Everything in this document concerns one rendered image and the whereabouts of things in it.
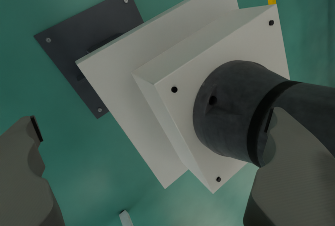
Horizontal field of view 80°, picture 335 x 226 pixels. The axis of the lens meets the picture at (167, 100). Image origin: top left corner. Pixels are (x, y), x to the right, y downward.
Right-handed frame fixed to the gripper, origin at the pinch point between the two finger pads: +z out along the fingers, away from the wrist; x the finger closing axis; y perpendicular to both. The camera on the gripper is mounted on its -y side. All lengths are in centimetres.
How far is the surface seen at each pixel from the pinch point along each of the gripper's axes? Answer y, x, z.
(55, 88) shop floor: 36, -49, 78
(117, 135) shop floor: 69, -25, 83
